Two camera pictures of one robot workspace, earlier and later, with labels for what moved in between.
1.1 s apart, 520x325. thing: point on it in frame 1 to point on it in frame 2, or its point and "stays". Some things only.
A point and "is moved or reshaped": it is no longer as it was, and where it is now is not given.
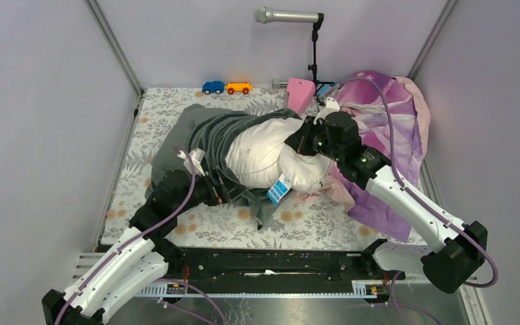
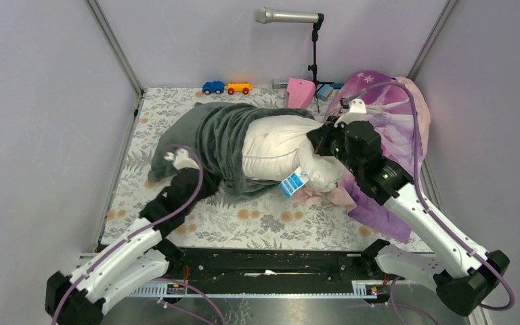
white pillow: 259,156 is moved or reshaped
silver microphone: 263,15 stays
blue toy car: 213,87 stays
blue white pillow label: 277,191 to 294,182
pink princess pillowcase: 393,118 stays
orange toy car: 233,87 stays
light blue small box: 324,90 stays
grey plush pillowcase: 210,130 is moved or reshaped
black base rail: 273,264 stays
